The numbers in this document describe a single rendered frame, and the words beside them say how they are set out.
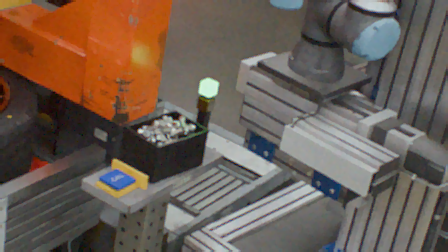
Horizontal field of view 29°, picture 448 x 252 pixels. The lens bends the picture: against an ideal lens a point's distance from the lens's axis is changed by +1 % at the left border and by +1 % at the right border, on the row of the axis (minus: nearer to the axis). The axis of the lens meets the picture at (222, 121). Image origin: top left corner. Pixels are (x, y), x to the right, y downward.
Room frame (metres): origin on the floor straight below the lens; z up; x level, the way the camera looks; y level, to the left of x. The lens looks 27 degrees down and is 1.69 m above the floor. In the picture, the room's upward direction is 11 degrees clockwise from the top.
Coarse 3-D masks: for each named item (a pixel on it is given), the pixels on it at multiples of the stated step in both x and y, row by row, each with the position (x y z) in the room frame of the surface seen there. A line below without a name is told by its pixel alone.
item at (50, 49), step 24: (0, 24) 2.44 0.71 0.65; (24, 24) 2.40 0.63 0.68; (48, 24) 2.37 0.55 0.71; (72, 24) 2.32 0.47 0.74; (0, 48) 2.43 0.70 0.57; (24, 48) 2.38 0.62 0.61; (48, 48) 2.34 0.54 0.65; (72, 48) 2.30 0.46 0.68; (24, 72) 2.38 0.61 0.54; (48, 72) 2.33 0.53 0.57; (72, 72) 2.29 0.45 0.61; (72, 96) 2.28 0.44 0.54
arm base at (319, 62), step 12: (300, 36) 2.15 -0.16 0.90; (300, 48) 2.12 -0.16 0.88; (312, 48) 2.10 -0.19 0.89; (324, 48) 2.10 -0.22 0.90; (336, 48) 2.11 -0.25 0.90; (288, 60) 2.15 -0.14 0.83; (300, 60) 2.10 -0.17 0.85; (312, 60) 2.09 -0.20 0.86; (324, 60) 2.10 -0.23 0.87; (336, 60) 2.11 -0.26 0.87; (300, 72) 2.09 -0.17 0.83; (312, 72) 2.08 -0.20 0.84; (324, 72) 2.08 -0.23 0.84; (336, 72) 2.10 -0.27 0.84
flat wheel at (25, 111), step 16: (0, 64) 2.47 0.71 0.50; (0, 80) 2.37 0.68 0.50; (16, 80) 2.38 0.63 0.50; (0, 96) 2.30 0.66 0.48; (16, 96) 2.28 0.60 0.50; (32, 96) 2.30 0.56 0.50; (0, 112) 2.17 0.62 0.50; (16, 112) 2.18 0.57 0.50; (32, 112) 2.21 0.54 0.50; (0, 128) 2.07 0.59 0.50; (16, 128) 2.11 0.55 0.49; (32, 128) 2.22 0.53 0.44; (0, 144) 2.05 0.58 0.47; (16, 144) 2.11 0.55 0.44; (32, 144) 2.23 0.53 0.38; (0, 160) 2.06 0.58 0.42; (16, 160) 2.12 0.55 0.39; (32, 160) 2.25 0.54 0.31; (0, 176) 2.06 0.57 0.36; (16, 176) 2.13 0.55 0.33
